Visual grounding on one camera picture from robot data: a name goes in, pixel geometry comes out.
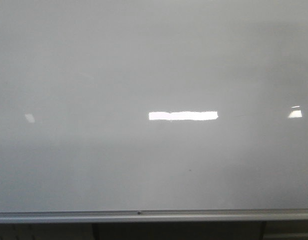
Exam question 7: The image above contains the white whiteboard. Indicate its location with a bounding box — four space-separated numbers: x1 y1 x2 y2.
0 0 308 224

